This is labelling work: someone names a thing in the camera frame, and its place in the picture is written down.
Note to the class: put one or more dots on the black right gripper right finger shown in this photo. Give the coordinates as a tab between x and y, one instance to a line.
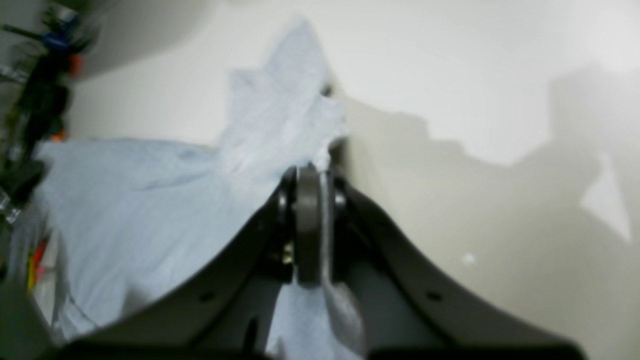
390	302

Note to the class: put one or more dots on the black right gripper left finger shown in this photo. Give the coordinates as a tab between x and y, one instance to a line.
225	311

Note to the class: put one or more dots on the grey T-shirt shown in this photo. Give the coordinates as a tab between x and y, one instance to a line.
135	219

